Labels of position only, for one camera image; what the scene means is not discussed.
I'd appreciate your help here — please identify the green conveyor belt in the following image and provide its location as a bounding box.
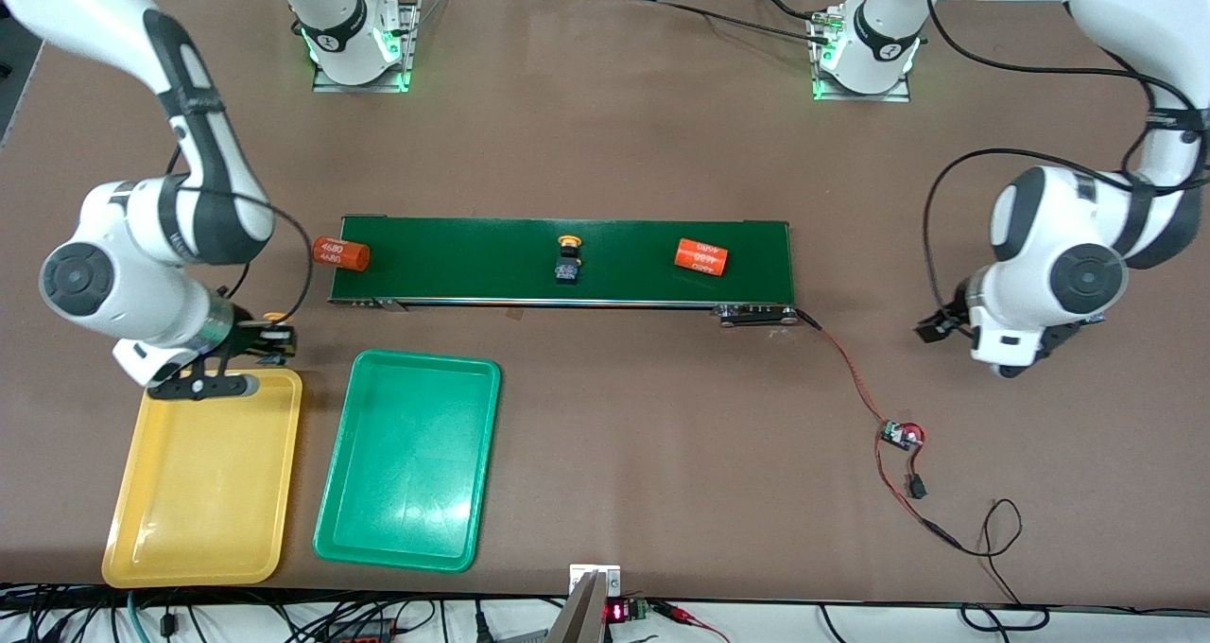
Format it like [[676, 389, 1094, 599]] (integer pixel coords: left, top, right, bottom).
[[328, 214, 821, 328]]

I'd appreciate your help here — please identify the red and black wire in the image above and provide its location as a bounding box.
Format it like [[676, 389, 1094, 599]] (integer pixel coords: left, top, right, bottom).
[[799, 310, 965, 554]]

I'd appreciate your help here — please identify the thick black table cable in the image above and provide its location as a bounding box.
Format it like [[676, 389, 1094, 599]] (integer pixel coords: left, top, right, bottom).
[[750, 0, 821, 26]]

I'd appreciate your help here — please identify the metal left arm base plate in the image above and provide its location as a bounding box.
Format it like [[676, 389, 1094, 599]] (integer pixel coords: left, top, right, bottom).
[[810, 9, 913, 104]]

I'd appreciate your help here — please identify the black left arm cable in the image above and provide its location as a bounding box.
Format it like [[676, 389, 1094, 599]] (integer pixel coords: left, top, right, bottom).
[[921, 0, 1210, 319]]

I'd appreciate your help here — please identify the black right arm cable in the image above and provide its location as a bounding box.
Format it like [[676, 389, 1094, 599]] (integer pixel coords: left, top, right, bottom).
[[165, 142, 316, 328]]

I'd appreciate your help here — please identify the green plastic tray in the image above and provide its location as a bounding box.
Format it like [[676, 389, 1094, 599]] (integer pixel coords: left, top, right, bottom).
[[313, 349, 502, 574]]

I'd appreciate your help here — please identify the grey metal camera post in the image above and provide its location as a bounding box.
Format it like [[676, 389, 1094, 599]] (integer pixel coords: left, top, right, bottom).
[[546, 565, 623, 643]]

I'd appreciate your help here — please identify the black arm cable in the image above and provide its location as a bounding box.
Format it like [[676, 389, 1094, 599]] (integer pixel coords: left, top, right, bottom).
[[921, 0, 1210, 319], [165, 142, 316, 328]]

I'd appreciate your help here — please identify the orange cylinder with white print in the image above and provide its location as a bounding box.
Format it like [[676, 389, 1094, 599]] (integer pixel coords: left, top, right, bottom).
[[313, 236, 372, 273], [675, 237, 731, 278]]

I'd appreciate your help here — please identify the thin black table cable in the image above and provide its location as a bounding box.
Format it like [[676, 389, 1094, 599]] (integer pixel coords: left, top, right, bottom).
[[652, 0, 835, 44]]

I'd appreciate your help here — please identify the yellow plastic tray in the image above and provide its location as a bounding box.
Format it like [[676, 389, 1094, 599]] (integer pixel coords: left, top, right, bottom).
[[101, 369, 303, 589]]

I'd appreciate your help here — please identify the red clip lead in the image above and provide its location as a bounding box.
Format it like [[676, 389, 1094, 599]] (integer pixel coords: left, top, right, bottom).
[[652, 600, 730, 643]]

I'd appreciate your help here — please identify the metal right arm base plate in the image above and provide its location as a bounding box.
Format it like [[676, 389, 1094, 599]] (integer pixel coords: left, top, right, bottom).
[[311, 0, 423, 95]]

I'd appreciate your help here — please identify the thin black looped cable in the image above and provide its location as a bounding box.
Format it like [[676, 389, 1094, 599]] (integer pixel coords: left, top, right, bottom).
[[960, 498, 1051, 631]]

